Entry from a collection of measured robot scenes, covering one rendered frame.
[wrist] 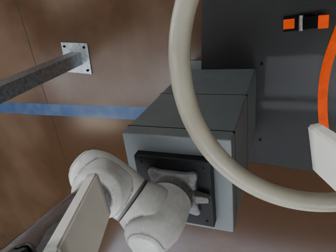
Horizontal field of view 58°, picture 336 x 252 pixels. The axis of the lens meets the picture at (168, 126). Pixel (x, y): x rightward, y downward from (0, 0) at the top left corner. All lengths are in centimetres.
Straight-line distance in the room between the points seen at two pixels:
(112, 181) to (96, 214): 68
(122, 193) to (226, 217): 46
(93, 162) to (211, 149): 54
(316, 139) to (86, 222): 13
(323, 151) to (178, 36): 27
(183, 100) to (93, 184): 26
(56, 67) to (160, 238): 129
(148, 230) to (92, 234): 73
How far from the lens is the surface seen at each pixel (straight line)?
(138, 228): 90
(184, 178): 104
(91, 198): 18
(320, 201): 53
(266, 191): 49
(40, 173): 293
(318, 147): 19
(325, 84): 173
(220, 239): 247
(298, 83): 172
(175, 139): 103
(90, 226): 17
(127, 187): 90
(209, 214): 114
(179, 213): 96
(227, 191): 110
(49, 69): 186
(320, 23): 160
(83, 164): 93
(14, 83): 168
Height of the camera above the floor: 165
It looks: 56 degrees down
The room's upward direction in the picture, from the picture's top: 143 degrees counter-clockwise
